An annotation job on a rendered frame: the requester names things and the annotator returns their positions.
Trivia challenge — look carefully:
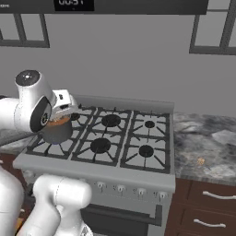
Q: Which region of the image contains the brown drawer front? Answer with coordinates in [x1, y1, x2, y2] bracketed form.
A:
[177, 207, 236, 236]
[185, 180, 236, 214]

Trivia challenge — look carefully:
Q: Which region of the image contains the grey stove with black grates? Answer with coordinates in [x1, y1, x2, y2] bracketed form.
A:
[12, 94, 177, 236]

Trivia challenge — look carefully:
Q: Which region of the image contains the dark oven door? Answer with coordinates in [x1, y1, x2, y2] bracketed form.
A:
[80, 202, 164, 236]

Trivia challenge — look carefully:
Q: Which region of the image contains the white drawer handle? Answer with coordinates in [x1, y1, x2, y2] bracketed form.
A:
[193, 218, 227, 230]
[202, 190, 236, 201]

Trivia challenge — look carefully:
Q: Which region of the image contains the grey saucepan with hot chocolate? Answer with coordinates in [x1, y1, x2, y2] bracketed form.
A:
[39, 115, 74, 146]

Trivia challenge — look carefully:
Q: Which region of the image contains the grey glass-front wall cupboard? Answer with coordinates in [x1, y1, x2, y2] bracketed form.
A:
[189, 0, 236, 56]
[0, 13, 51, 49]

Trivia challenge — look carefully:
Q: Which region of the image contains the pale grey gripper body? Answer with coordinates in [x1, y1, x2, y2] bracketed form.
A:
[51, 94, 80, 121]

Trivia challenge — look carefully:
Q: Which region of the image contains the dark microwave oven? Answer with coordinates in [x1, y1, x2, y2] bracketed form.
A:
[0, 0, 210, 16]

